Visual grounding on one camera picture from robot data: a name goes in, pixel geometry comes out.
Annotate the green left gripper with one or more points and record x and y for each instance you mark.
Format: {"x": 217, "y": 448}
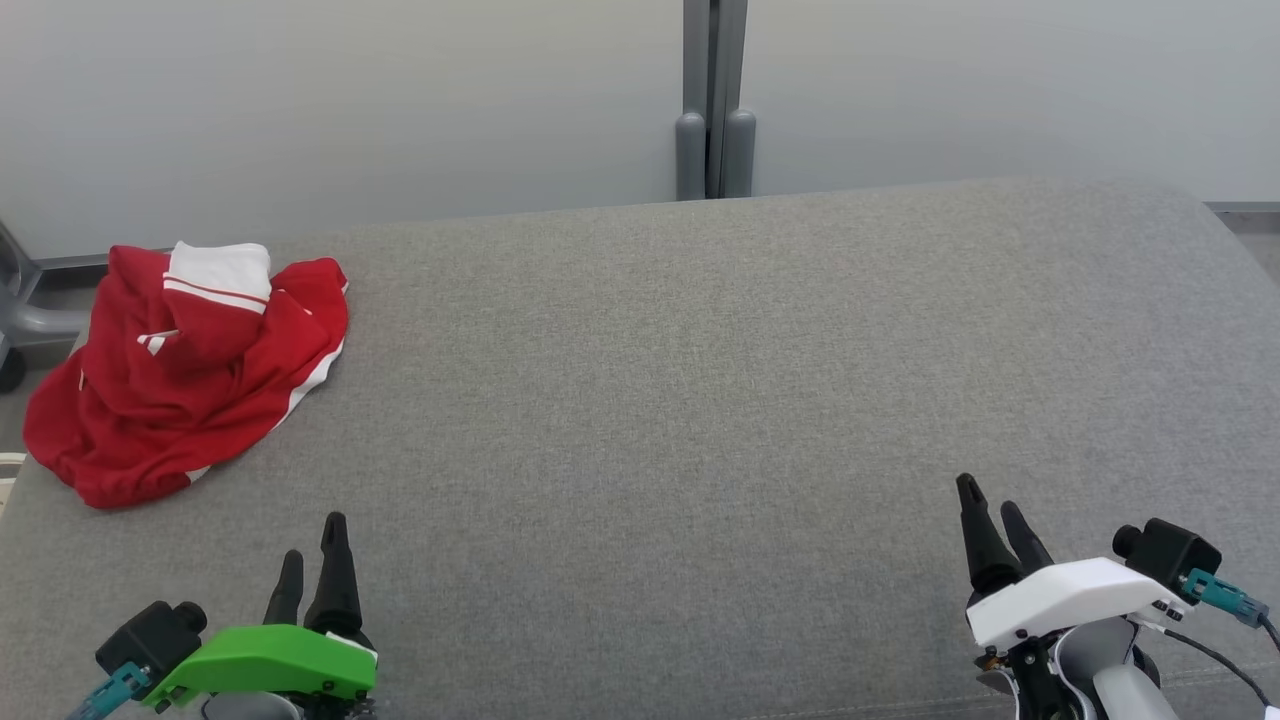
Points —
{"x": 270, "y": 660}

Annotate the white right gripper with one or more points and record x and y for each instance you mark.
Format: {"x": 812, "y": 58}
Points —
{"x": 1070, "y": 595}

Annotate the red shorts with white stripe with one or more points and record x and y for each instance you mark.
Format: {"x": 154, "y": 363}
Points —
{"x": 130, "y": 450}

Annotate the red jersey with white sleeves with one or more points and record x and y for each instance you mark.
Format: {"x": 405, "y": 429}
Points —
{"x": 215, "y": 270}

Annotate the grey fabric sofa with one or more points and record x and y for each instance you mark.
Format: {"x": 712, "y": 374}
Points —
{"x": 650, "y": 450}

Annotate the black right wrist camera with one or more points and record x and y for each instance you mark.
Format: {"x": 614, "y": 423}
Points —
{"x": 1170, "y": 555}

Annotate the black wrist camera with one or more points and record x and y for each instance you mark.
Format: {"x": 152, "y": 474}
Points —
{"x": 150, "y": 640}
{"x": 1170, "y": 555}

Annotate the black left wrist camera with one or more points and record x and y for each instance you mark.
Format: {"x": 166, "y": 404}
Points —
{"x": 150, "y": 640}

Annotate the grey partition post with caster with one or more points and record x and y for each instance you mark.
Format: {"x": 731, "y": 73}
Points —
{"x": 25, "y": 320}

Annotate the grey double partition post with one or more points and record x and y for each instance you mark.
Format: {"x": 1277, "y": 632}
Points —
{"x": 715, "y": 100}

